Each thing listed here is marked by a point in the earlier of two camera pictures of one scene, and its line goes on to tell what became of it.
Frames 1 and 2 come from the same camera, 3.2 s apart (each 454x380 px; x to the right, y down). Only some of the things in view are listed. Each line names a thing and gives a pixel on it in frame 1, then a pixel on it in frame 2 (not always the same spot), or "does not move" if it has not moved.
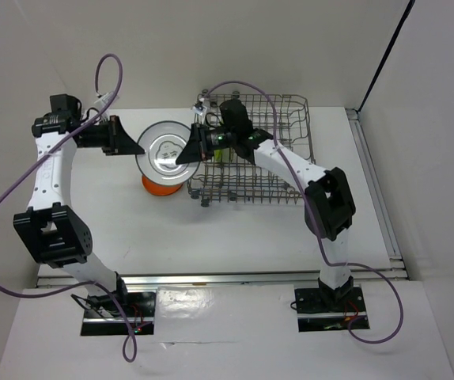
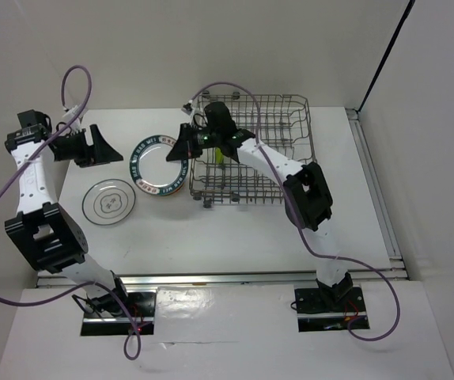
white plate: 162,142 → 108,202
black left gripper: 118,141 → 103,153
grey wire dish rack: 227,178 does not move
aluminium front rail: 224,279 does not move
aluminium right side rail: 376,193 does not move
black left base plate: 104,317 does not move
